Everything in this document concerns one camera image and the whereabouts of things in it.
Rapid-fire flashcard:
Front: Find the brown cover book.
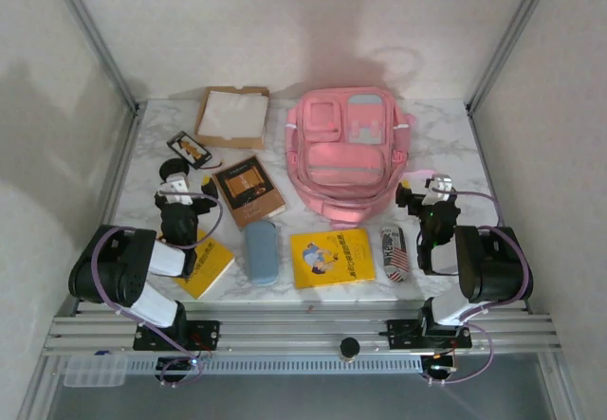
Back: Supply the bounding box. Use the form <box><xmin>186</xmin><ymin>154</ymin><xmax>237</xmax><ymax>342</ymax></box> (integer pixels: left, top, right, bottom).
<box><xmin>212</xmin><ymin>154</ymin><xmax>288</xmax><ymax>231</ymax></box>

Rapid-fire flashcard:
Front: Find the flag-patterned can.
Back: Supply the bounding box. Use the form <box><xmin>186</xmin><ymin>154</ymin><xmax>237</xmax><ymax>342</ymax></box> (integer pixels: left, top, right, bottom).
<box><xmin>380</xmin><ymin>224</ymin><xmax>409</xmax><ymax>283</ymax></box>

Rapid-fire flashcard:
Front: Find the small yellow book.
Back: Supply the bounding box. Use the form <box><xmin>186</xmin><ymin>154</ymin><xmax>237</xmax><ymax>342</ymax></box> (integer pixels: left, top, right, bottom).
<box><xmin>156</xmin><ymin>228</ymin><xmax>236</xmax><ymax>301</ymax></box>

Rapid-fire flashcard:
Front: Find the pink backpack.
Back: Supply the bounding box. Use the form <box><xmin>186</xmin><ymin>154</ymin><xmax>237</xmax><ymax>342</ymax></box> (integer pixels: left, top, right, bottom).
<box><xmin>284</xmin><ymin>85</ymin><xmax>413</xmax><ymax>230</ymax></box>

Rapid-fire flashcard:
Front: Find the blue pencil case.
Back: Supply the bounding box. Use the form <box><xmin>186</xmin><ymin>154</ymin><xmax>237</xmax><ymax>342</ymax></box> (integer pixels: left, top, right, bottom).
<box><xmin>243</xmin><ymin>220</ymin><xmax>281</xmax><ymax>284</ymax></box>

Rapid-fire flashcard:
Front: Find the large yellow cartoon book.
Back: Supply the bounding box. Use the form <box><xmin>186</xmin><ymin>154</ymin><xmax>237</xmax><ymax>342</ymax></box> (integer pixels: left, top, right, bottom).
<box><xmin>288</xmin><ymin>228</ymin><xmax>377</xmax><ymax>290</ymax></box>

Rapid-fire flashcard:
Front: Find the black tray with orange items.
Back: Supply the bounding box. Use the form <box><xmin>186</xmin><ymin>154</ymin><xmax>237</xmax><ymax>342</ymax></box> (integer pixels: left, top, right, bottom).
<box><xmin>165</xmin><ymin>130</ymin><xmax>213</xmax><ymax>171</ymax></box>

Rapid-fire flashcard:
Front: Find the black round disc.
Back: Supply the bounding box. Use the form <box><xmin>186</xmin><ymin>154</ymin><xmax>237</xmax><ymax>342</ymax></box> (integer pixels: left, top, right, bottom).
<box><xmin>158</xmin><ymin>157</ymin><xmax>190</xmax><ymax>183</ymax></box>

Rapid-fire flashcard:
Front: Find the brown cardboard box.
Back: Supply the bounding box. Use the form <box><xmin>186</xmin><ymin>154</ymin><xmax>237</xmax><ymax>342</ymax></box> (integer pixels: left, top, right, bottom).
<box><xmin>193</xmin><ymin>85</ymin><xmax>271</xmax><ymax>151</ymax></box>

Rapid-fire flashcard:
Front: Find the white paper sheet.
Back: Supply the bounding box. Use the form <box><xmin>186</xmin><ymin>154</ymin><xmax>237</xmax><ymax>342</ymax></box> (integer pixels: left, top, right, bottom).
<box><xmin>196</xmin><ymin>89</ymin><xmax>269</xmax><ymax>139</ymax></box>

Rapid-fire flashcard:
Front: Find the small black controller board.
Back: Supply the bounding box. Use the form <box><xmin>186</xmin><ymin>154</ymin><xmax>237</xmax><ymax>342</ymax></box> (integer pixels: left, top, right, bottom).
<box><xmin>423</xmin><ymin>354</ymin><xmax>460</xmax><ymax>382</ymax></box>
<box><xmin>157</xmin><ymin>356</ymin><xmax>192</xmax><ymax>384</ymax></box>

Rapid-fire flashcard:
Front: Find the black round knob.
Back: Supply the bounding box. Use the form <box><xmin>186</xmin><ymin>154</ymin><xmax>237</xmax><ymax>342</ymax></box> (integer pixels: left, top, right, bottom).
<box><xmin>338</xmin><ymin>338</ymin><xmax>362</xmax><ymax>362</ymax></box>

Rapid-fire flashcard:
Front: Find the clear plastic organizer box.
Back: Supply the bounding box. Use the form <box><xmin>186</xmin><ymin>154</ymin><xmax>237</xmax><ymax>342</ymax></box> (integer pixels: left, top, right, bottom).
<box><xmin>63</xmin><ymin>354</ymin><xmax>129</xmax><ymax>388</ymax></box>

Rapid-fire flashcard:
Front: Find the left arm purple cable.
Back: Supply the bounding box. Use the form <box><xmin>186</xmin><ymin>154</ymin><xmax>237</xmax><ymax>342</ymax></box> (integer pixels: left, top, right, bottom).
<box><xmin>89</xmin><ymin>192</ymin><xmax>224</xmax><ymax>388</ymax></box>

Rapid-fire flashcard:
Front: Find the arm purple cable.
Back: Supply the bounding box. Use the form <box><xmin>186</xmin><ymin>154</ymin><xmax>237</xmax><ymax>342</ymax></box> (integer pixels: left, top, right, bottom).
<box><xmin>424</xmin><ymin>190</ymin><xmax>535</xmax><ymax>388</ymax></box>
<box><xmin>89</xmin><ymin>192</ymin><xmax>224</xmax><ymax>388</ymax></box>

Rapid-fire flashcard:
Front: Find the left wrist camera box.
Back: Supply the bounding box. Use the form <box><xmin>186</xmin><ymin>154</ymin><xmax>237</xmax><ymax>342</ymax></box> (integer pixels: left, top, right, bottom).
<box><xmin>158</xmin><ymin>173</ymin><xmax>193</xmax><ymax>204</ymax></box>

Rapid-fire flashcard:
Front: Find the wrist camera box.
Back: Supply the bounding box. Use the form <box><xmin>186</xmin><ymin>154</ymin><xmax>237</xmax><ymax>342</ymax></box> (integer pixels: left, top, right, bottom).
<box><xmin>158</xmin><ymin>173</ymin><xmax>193</xmax><ymax>204</ymax></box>
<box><xmin>424</xmin><ymin>173</ymin><xmax>456</xmax><ymax>203</ymax></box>

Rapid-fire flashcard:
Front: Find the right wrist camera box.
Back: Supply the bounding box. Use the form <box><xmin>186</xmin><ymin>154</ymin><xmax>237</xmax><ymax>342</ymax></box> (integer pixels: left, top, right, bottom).
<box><xmin>424</xmin><ymin>173</ymin><xmax>456</xmax><ymax>203</ymax></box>

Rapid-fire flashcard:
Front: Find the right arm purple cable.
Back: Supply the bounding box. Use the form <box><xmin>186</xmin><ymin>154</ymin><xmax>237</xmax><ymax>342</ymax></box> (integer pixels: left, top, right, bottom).
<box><xmin>424</xmin><ymin>190</ymin><xmax>535</xmax><ymax>388</ymax></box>

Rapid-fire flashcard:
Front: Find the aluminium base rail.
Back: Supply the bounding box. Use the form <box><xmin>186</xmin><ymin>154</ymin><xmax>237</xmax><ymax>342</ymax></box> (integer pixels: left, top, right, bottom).
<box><xmin>40</xmin><ymin>296</ymin><xmax>565</xmax><ymax>357</ymax></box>

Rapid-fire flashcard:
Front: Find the grey slotted cable duct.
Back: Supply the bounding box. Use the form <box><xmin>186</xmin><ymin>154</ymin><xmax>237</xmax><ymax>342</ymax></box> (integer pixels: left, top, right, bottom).
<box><xmin>56</xmin><ymin>356</ymin><xmax>423</xmax><ymax>376</ymax></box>

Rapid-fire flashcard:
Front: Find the aluminium frame post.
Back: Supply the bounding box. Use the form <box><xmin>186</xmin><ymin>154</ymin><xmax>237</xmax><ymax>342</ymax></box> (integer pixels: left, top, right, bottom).
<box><xmin>466</xmin><ymin>0</ymin><xmax>561</xmax><ymax>114</ymax></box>
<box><xmin>45</xmin><ymin>0</ymin><xmax>143</xmax><ymax>114</ymax></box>

